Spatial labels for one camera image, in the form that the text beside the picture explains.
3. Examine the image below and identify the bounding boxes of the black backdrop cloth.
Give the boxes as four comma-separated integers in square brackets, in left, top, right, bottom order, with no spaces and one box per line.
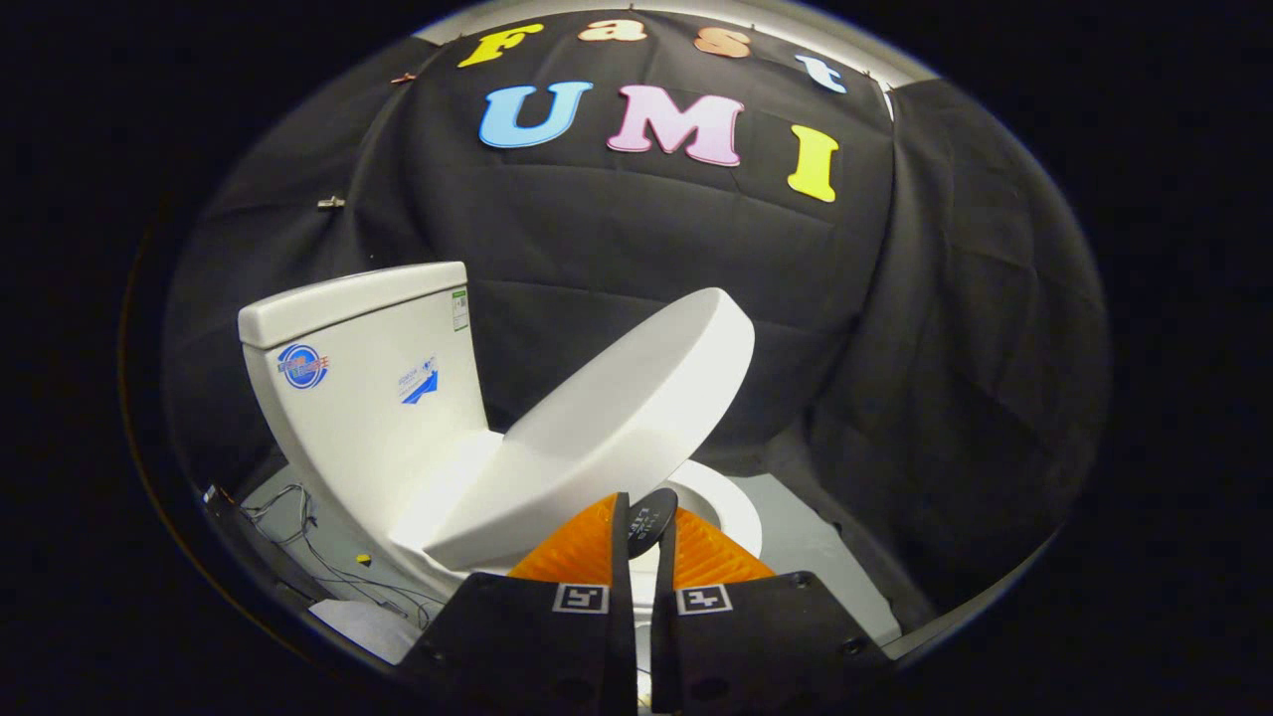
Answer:
[164,10,1111,637]

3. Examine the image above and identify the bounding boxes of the thin black cables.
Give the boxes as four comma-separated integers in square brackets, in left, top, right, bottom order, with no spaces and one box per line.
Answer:
[242,483,446,629]

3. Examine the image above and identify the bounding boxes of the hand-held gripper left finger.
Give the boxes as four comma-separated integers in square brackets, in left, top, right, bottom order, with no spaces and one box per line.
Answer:
[396,492,638,713]

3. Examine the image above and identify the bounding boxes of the black lid handle tab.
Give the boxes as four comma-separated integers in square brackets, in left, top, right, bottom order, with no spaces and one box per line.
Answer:
[627,487,680,559]

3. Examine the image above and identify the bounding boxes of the white toilet seat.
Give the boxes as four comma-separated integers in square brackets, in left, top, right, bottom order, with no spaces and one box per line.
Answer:
[672,458,766,560]

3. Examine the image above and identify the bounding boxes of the white toilet lid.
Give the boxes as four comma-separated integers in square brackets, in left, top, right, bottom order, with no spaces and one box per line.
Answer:
[422,287,757,574]

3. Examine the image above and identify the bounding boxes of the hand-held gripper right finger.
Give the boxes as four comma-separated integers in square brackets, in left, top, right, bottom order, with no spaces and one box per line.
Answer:
[650,506,896,715]

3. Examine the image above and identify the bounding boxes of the white ceramic toilet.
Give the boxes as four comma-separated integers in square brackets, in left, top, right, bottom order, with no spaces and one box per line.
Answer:
[237,262,767,642]

